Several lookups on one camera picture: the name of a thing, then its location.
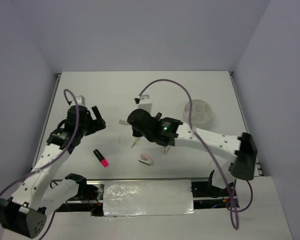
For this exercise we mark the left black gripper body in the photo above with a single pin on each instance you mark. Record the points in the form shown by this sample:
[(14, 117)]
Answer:
[(91, 126)]

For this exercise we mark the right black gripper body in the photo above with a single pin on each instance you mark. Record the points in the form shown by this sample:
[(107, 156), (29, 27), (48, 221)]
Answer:
[(136, 133)]

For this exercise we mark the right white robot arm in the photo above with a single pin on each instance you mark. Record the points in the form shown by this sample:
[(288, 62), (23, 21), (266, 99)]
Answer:
[(239, 152)]

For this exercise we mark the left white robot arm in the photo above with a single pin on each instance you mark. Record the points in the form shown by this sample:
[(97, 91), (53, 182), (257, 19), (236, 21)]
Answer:
[(26, 211)]

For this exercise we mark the white red small box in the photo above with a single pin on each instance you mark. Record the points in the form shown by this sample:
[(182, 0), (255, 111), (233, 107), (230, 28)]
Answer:
[(165, 149)]

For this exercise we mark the beige eraser block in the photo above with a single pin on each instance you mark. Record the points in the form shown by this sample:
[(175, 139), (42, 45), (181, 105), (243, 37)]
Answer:
[(123, 122)]

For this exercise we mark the pink black highlighter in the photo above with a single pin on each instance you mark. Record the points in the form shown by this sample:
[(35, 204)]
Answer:
[(101, 158)]

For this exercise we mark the white round divided container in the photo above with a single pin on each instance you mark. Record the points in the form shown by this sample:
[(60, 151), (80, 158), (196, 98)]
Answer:
[(201, 112)]

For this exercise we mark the silver foil cover plate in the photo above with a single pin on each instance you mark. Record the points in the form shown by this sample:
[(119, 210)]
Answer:
[(147, 198)]

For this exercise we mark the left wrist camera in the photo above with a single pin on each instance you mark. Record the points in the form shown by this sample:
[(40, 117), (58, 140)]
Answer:
[(80, 100)]

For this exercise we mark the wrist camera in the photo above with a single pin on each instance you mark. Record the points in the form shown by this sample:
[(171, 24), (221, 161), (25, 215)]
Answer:
[(144, 102), (80, 100)]

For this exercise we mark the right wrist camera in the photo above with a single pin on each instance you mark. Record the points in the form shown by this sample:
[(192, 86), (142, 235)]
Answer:
[(144, 102)]

